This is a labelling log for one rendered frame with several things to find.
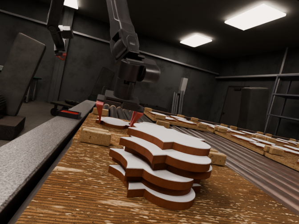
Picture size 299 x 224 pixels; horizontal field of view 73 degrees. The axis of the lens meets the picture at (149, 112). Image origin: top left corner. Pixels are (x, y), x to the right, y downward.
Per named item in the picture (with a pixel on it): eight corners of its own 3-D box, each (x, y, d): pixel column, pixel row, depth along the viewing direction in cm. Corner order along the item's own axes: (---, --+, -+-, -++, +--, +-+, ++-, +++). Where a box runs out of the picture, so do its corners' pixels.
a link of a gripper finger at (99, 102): (115, 130, 61) (122, 102, 58) (90, 126, 60) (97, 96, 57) (115, 121, 68) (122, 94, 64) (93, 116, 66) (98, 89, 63)
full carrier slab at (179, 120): (152, 121, 116) (154, 113, 116) (142, 112, 156) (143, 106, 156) (208, 132, 124) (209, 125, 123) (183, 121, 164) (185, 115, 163)
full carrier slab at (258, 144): (262, 155, 84) (265, 145, 84) (214, 133, 125) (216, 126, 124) (329, 167, 91) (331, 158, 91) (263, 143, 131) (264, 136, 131)
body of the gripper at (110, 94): (138, 109, 60) (144, 86, 58) (103, 102, 58) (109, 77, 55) (136, 102, 66) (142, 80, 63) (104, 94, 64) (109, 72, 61)
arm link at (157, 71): (111, 49, 63) (126, 33, 57) (140, 56, 70) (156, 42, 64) (117, 85, 60) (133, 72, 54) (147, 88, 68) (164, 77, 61)
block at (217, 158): (201, 163, 46) (204, 151, 45) (198, 160, 47) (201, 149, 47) (225, 167, 47) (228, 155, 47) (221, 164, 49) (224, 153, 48)
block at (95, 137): (78, 142, 40) (81, 129, 40) (80, 140, 42) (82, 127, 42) (109, 147, 41) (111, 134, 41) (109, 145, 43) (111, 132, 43)
